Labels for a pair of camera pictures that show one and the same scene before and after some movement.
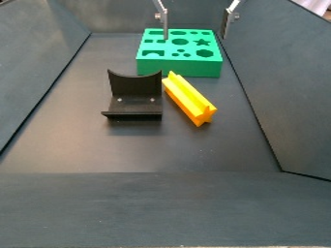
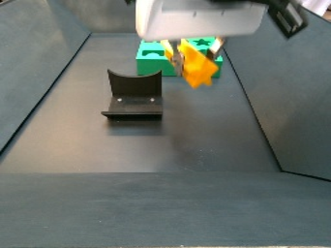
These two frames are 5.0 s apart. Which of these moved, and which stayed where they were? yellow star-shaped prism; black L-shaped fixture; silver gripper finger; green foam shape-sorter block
Moved: silver gripper finger; yellow star-shaped prism
Stayed: black L-shaped fixture; green foam shape-sorter block
